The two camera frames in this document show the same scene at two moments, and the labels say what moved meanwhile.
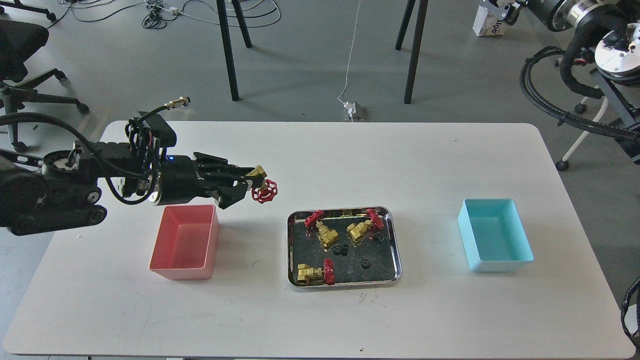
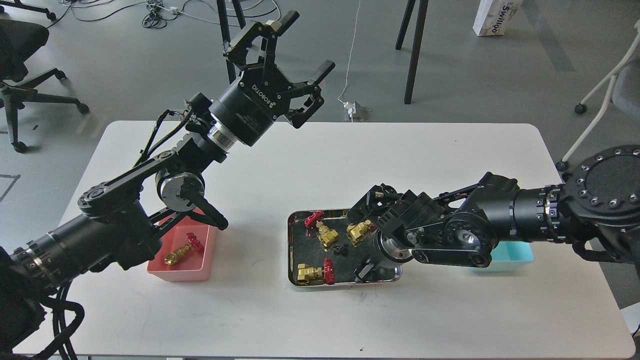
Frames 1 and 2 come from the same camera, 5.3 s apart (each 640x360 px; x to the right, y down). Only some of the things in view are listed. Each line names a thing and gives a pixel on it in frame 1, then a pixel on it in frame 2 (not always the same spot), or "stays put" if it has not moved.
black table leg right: (422, 12) stays put
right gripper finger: (507, 13) → (392, 214)
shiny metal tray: (331, 246) stays put
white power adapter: (350, 107) stays put
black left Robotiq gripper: (183, 181) → (246, 108)
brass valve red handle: (265, 193) → (179, 253)
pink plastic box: (187, 243) stays put
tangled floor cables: (267, 12) stays put
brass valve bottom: (305, 273) stays put
